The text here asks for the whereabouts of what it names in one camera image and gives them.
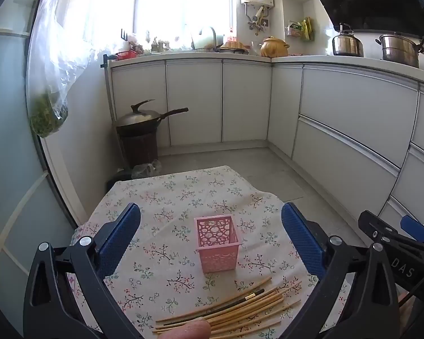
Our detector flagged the dark dustpan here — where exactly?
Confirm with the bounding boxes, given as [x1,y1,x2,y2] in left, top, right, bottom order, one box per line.
[106,169,135,191]

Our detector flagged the white kitchen cabinet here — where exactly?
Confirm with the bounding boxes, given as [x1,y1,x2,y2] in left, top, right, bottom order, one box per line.
[106,55,424,234]

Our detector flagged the brown clay pot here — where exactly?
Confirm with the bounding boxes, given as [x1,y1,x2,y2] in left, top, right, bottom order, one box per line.
[260,36,290,58]

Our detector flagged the black range hood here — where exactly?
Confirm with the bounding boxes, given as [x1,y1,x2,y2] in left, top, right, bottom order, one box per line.
[300,0,424,32]

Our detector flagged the water heater pipes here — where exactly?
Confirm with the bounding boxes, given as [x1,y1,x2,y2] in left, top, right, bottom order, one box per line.
[245,3,271,36]

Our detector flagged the floral tablecloth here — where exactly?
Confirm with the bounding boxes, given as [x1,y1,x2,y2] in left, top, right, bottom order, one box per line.
[67,165,350,339]

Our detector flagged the crumpled plastic bag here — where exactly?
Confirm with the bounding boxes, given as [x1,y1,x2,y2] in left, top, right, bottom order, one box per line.
[131,159,162,179]

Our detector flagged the brown trash bin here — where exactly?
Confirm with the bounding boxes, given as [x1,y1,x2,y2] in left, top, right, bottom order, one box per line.
[118,132,159,168]

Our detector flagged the plastic bag of greens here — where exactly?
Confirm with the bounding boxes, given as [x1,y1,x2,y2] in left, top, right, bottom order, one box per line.
[26,0,103,138]

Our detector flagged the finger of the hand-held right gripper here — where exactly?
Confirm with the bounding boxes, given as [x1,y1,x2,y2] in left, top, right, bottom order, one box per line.
[358,211,398,242]
[401,215,424,246]

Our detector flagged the steel kettle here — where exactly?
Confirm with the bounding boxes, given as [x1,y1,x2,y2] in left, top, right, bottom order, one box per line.
[332,23,364,57]

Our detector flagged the grey wok lid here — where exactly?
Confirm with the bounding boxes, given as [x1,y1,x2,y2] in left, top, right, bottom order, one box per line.
[116,99,161,128]

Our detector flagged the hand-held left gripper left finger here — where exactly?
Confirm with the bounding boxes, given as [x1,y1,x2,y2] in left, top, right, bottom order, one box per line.
[23,203,142,339]

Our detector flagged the wall rack with packets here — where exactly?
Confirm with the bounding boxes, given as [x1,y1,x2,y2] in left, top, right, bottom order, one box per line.
[285,18,314,41]

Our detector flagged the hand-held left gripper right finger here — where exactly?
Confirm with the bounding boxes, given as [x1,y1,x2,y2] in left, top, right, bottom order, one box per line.
[281,202,399,339]

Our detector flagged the pale green basin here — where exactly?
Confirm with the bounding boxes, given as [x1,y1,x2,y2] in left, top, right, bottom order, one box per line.
[192,28,215,51]

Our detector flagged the black chopstick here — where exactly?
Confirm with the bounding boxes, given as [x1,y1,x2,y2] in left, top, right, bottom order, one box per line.
[163,290,266,325]

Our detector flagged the person's left hand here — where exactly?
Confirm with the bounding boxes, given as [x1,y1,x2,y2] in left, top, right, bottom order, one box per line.
[161,318,212,339]

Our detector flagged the pile of wooden chopsticks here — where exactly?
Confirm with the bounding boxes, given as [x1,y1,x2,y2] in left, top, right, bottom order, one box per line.
[152,277,302,339]

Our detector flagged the window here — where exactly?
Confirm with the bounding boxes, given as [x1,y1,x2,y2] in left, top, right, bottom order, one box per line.
[67,0,234,50]

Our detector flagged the pink perforated plastic basket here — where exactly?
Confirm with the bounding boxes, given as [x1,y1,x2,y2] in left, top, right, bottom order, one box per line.
[193,215,241,273]

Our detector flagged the steel stock pot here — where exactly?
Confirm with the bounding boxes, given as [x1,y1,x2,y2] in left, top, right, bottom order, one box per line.
[376,33,424,68]

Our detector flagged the black wok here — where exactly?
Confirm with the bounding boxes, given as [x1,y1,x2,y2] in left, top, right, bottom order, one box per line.
[116,108,189,138]

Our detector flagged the frosted glass door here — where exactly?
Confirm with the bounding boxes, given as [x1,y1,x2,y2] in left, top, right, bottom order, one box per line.
[0,0,82,339]

